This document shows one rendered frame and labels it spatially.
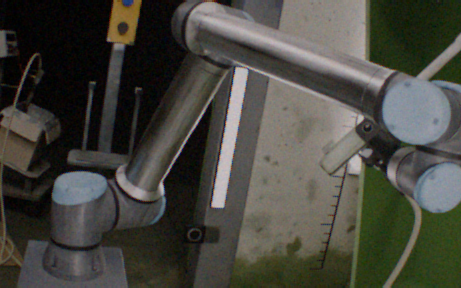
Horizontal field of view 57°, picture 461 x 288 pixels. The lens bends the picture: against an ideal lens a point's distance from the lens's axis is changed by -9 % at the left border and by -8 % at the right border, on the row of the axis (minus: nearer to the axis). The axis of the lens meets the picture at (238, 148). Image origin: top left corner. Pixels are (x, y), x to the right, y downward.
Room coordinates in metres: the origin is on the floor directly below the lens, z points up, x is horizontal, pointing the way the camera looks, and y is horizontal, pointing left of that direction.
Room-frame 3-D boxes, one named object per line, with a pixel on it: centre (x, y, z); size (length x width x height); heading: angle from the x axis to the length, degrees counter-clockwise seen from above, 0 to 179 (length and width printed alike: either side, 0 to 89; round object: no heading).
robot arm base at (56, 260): (1.19, 0.41, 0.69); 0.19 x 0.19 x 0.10
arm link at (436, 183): (0.77, -0.35, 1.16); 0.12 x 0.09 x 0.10; 6
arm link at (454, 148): (0.76, -0.34, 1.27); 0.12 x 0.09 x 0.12; 140
